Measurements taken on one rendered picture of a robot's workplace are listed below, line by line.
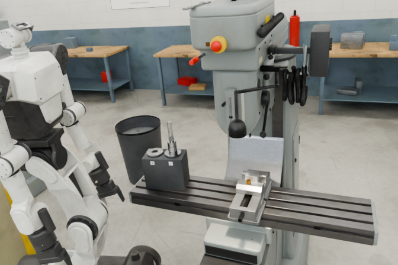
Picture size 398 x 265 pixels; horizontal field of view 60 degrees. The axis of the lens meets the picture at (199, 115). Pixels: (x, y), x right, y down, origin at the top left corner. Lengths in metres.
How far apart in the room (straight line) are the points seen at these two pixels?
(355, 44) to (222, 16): 4.02
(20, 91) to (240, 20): 0.81
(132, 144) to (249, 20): 2.41
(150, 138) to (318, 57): 2.18
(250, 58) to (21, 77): 0.83
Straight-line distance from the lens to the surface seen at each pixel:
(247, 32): 1.26
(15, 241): 3.02
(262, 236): 1.75
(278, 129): 1.99
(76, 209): 1.63
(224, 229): 1.78
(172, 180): 1.86
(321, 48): 1.66
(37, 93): 1.37
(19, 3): 8.28
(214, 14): 1.27
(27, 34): 1.47
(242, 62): 1.38
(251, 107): 1.48
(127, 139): 3.45
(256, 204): 1.63
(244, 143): 2.05
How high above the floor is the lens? 2.00
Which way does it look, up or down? 22 degrees down
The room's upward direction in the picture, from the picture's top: 5 degrees counter-clockwise
